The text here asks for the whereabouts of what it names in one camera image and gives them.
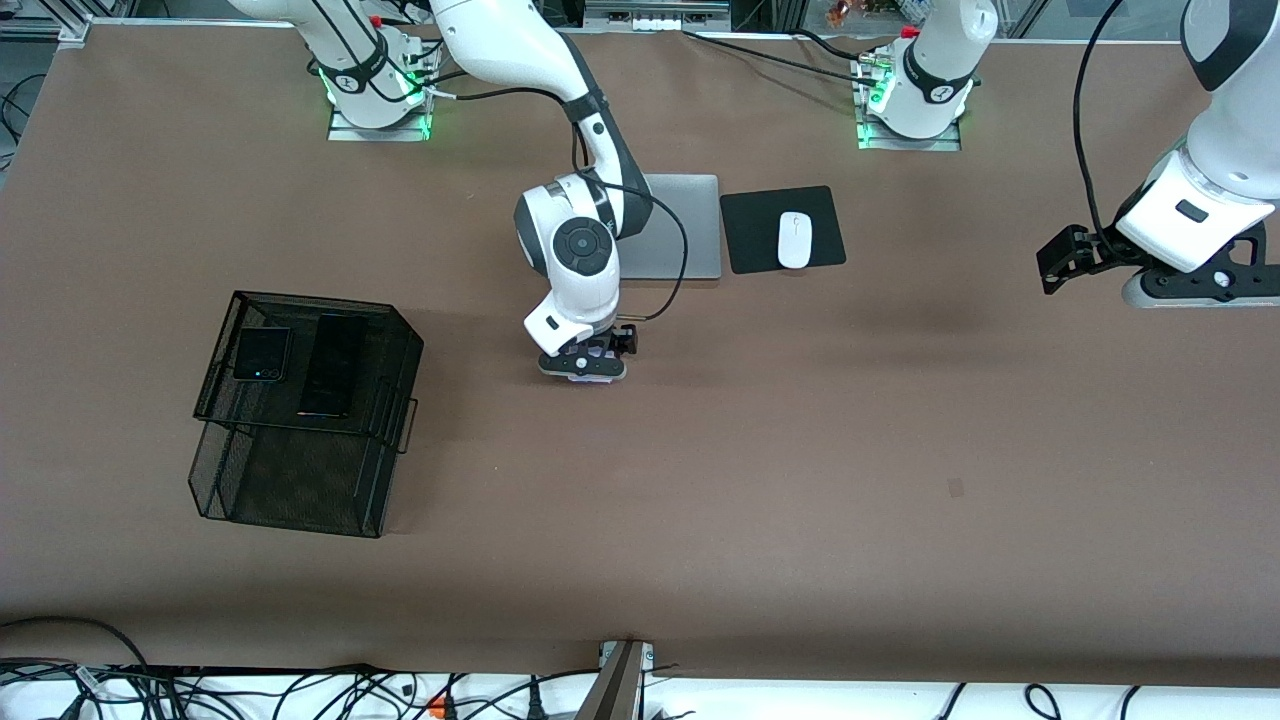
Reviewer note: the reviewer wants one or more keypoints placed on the long black smartphone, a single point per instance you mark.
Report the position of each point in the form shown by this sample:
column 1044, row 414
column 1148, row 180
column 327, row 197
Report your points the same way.
column 335, row 365

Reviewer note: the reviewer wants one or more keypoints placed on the white power strip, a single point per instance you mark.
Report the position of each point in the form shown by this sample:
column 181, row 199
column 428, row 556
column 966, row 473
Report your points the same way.
column 665, row 21

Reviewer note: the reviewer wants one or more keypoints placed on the black two-tier mesh tray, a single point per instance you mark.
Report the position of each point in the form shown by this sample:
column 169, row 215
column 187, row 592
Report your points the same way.
column 300, row 470

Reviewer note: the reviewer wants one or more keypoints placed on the silver closed laptop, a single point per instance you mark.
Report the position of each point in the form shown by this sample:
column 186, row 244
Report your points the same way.
column 700, row 210

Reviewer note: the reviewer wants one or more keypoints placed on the white computer mouse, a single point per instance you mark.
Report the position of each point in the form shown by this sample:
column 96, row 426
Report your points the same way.
column 795, row 240

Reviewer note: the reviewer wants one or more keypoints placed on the small black flip phone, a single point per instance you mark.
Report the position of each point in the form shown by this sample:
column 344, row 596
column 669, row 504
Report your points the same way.
column 262, row 350

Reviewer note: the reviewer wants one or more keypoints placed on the black mouse pad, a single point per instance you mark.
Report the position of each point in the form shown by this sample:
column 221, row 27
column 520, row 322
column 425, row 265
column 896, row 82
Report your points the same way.
column 750, row 230

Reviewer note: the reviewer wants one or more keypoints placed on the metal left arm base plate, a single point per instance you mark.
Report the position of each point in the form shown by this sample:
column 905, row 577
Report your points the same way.
column 950, row 145

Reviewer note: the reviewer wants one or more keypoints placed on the grey metal camera mount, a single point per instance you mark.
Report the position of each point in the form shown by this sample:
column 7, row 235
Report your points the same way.
column 615, row 690

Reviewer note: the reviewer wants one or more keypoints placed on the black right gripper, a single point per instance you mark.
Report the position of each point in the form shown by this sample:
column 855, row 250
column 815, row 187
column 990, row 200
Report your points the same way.
column 612, row 344

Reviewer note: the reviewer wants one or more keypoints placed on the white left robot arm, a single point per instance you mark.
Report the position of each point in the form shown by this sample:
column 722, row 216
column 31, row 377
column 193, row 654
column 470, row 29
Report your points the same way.
column 1230, row 150

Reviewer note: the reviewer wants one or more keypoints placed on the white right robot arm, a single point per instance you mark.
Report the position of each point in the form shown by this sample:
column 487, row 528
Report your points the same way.
column 500, row 40

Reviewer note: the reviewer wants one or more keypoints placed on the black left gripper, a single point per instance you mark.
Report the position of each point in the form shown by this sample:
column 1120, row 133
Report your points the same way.
column 1098, row 247

